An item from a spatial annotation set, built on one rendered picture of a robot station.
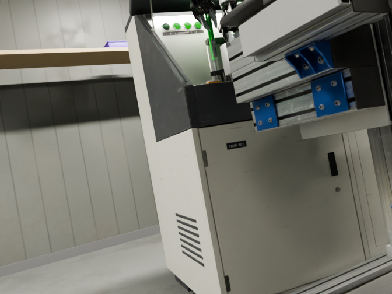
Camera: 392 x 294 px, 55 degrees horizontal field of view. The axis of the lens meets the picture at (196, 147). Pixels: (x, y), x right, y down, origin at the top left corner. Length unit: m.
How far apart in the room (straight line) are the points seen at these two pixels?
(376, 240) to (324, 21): 1.29
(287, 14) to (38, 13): 3.25
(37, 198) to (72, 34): 1.52
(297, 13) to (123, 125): 3.08
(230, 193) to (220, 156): 0.15
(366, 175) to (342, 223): 0.24
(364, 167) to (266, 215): 0.52
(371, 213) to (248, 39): 1.18
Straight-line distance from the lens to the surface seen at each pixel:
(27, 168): 3.51
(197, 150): 1.39
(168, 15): 2.06
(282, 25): 0.75
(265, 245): 1.53
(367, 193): 1.81
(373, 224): 1.83
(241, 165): 1.46
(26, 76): 3.63
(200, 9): 1.59
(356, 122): 0.97
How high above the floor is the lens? 0.69
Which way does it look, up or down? 1 degrees up
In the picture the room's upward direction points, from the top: 10 degrees counter-clockwise
